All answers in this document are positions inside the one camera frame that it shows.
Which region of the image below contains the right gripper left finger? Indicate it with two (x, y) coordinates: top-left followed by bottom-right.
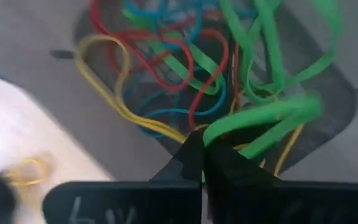
(42, 131), (204, 224)

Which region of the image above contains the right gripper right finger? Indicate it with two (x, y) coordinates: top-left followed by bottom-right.
(203, 144), (358, 224)

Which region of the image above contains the green rubber band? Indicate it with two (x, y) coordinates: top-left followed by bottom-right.
(121, 8), (227, 96)
(218, 0), (344, 105)
(203, 95), (324, 160)

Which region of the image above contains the grey translucent plastic bin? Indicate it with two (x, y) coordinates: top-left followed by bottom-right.
(0, 0), (358, 184)

